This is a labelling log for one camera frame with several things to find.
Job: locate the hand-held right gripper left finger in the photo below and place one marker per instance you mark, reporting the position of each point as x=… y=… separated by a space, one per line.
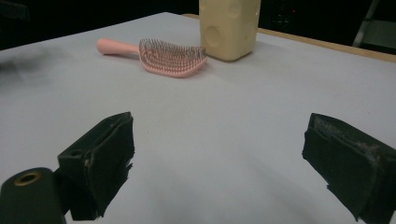
x=102 y=161

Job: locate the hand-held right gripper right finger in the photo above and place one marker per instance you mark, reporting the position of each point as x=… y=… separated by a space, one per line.
x=351 y=168

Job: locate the pink hairbrush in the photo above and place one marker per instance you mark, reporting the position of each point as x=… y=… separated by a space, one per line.
x=118 y=47

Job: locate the cream square holder cup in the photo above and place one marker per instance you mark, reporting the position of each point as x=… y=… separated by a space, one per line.
x=229 y=34

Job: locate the white table mat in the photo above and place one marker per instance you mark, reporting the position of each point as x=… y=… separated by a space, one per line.
x=218 y=109

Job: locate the grey metal stand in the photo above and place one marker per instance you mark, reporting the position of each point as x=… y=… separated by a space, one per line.
x=378 y=35

